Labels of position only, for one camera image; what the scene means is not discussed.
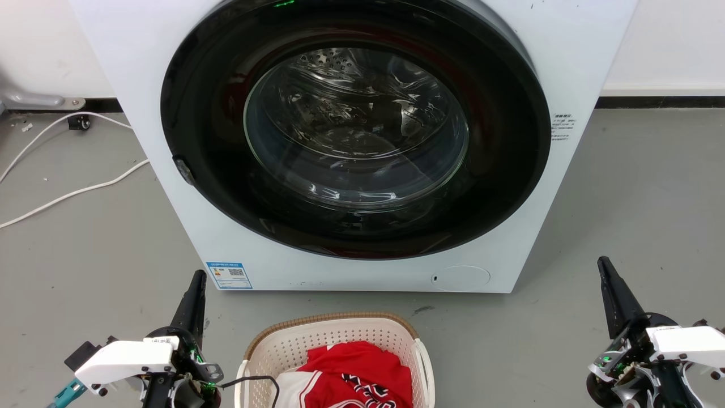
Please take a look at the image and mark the cream plastic laundry basket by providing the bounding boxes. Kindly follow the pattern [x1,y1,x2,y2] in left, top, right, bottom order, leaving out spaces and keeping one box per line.
[234,311,436,408]

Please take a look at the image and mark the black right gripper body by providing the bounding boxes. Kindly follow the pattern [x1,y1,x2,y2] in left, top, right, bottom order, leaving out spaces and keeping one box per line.
[586,313,680,408]

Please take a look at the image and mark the white front-load washing machine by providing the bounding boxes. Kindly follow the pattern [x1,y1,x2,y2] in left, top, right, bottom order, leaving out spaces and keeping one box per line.
[68,0,639,294]

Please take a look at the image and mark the round white filter cover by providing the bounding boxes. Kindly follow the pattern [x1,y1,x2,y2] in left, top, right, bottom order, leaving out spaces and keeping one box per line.
[431,265,492,293]

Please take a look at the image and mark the blue energy label sticker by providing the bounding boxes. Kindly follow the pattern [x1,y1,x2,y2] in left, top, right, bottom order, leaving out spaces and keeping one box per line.
[206,261,254,290]

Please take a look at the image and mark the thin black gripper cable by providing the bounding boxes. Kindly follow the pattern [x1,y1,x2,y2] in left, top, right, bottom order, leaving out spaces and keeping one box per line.
[218,375,282,408]

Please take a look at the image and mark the black round washer door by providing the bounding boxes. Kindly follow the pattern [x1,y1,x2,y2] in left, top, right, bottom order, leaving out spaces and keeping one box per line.
[160,0,552,261]

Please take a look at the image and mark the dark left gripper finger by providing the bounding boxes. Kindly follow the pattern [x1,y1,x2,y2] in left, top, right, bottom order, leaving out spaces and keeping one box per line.
[169,269,208,347]

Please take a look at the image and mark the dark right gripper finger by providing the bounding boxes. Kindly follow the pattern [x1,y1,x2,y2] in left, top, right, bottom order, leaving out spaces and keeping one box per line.
[597,256,647,340]

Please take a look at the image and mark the white garment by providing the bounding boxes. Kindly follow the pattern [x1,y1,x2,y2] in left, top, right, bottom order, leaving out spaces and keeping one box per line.
[274,371,325,408]

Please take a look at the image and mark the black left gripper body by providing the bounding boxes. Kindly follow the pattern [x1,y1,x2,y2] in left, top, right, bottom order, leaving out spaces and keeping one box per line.
[140,326,224,408]

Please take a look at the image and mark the grey pipe with bracket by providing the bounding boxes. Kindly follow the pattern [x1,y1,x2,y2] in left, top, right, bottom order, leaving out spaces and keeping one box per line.
[0,90,87,112]

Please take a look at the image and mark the dark door handle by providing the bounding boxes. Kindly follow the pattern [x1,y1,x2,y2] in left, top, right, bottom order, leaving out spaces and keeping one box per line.
[173,156,197,187]

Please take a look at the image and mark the red sports jersey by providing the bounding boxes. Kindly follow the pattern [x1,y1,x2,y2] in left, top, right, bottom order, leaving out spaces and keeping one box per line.
[297,341,415,408]

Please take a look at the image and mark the white floor cable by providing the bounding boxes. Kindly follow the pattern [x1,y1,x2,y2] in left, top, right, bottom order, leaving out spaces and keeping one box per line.
[0,159,151,230]
[0,111,134,184]

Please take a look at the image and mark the small printed warning label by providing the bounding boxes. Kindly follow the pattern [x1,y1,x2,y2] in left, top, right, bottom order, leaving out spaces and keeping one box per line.
[552,113,579,142]

